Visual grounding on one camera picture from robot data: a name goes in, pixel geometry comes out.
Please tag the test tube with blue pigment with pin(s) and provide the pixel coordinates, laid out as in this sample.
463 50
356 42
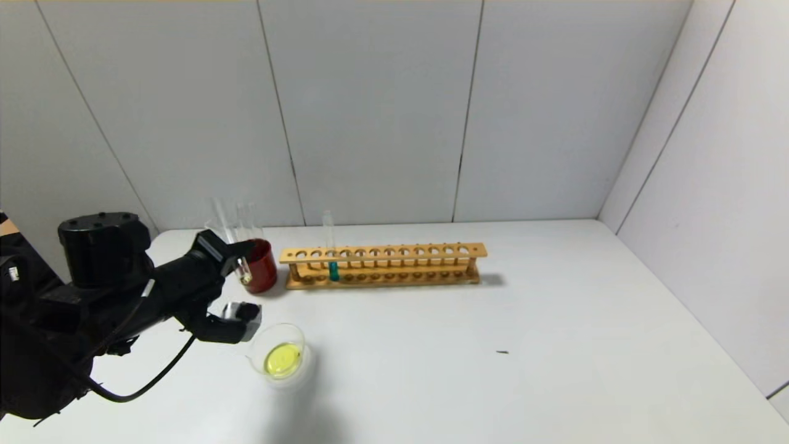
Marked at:
333 270

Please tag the clear glass beaker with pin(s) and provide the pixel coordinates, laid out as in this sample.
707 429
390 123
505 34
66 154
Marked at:
282 361

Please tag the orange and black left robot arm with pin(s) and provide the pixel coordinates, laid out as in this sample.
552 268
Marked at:
102 246

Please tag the wooden test tube rack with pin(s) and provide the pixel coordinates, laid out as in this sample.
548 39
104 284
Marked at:
382 253

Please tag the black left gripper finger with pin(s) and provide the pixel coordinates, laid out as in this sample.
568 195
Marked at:
227 274
241 248

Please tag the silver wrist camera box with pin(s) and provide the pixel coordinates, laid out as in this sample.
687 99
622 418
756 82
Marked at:
231 324

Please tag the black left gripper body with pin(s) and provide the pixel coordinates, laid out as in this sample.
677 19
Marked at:
212 247

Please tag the dark red cup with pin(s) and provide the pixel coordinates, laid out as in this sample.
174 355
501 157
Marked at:
264 268

